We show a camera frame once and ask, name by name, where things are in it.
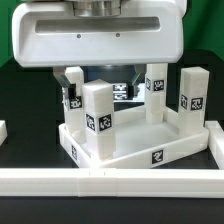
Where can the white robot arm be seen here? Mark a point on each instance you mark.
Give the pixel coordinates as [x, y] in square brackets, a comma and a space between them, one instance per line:
[103, 33]

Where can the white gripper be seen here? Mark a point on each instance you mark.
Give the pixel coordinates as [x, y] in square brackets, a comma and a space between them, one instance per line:
[52, 33]

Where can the white marker base plate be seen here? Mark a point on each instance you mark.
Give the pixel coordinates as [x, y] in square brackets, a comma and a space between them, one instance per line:
[120, 91]

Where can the white desk tabletop tray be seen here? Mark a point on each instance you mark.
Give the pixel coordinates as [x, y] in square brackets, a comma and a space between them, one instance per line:
[139, 145]

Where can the white L-shaped fence wall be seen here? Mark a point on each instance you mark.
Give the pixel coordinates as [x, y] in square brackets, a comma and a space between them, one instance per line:
[86, 182]

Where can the white block at left edge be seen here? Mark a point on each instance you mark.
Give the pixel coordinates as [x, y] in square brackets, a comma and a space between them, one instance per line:
[3, 131]

